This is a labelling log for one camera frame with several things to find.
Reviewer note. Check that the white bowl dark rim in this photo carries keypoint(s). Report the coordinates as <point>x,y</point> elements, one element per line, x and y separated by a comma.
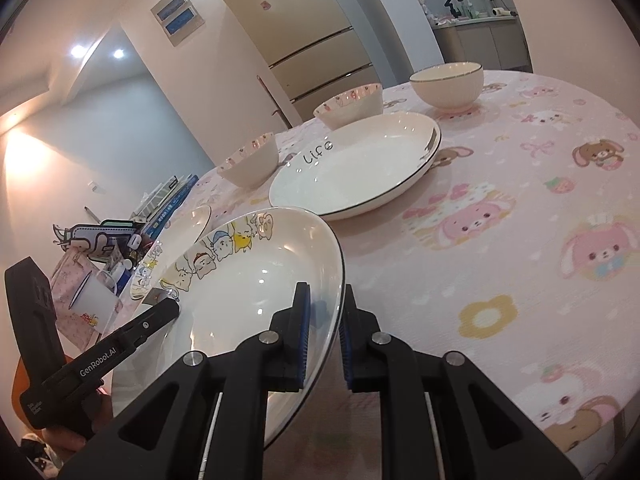
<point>449,86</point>

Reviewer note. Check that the black faucet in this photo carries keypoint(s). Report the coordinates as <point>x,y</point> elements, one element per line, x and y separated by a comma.
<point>453,8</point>

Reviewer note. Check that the small white cartoon plate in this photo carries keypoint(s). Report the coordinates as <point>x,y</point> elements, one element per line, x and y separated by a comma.
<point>179,234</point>

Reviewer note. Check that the cartoon pencil case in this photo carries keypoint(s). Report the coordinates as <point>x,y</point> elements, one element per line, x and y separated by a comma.
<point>98,241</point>

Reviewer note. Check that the stack of blue books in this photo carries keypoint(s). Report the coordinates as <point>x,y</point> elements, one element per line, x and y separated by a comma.
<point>158,206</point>

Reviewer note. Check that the beige bathroom vanity cabinet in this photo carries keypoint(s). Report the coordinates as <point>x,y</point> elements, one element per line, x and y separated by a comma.
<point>495,43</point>

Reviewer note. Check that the white hair dryer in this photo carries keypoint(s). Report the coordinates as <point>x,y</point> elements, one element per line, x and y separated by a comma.
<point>503,12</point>

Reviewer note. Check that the person left hand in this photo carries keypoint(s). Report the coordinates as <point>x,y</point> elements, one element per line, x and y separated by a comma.
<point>65,443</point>

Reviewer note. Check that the beige refrigerator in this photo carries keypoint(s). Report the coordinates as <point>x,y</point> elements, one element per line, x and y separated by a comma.
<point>310,47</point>

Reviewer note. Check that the blue framed wall picture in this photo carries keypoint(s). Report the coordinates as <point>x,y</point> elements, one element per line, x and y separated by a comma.
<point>178,19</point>

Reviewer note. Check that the pink strawberry bowl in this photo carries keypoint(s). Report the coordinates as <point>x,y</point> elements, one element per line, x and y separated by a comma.
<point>252,164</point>
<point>350,106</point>

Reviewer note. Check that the white cartoon animal plate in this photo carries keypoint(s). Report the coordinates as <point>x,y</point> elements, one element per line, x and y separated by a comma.
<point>228,286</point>

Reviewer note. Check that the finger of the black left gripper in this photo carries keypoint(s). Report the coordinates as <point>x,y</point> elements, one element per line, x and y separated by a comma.
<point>137,331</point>

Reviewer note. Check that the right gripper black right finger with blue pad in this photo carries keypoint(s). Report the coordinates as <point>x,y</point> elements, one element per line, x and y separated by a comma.
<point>441,416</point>

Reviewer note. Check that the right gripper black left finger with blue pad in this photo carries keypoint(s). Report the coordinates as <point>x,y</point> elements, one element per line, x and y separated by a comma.
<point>205,417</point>

